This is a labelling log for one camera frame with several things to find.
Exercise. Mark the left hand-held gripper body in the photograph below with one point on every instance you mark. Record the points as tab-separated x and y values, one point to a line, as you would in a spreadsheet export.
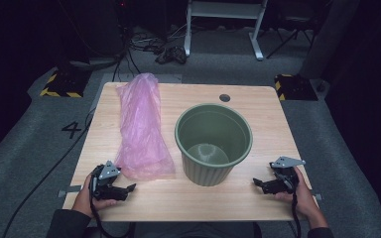
108	172

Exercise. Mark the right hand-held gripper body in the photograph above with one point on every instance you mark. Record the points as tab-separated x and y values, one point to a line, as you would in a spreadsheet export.
289	180

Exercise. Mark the pink plastic bag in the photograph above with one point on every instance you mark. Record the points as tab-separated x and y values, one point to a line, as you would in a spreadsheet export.
142	132

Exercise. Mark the green ribbed bin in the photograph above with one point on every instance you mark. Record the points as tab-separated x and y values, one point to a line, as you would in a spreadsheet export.
211	173

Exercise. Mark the person's right hand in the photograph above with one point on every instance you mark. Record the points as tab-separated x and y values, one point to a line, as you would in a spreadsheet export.
306	200

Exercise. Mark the person's left hand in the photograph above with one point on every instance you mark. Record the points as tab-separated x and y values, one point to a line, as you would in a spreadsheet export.
83	201

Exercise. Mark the grey tape strip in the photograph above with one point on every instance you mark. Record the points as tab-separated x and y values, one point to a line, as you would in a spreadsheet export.
69	191
317	197

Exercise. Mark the person's dark lap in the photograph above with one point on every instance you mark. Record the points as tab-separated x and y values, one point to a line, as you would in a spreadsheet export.
195	231

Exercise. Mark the black yellow striped base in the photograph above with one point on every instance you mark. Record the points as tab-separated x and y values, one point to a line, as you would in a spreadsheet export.
64	84
296	87

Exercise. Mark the dark patterned cloth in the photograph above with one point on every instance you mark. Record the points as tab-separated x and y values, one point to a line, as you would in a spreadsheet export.
172	54

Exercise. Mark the black tripod stand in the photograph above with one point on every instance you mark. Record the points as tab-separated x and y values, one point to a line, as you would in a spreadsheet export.
294	31

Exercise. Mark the grey curtain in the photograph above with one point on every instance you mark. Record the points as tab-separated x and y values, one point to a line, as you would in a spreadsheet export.
330	36

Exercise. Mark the white desk frame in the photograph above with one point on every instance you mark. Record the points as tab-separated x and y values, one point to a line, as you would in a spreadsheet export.
223	10

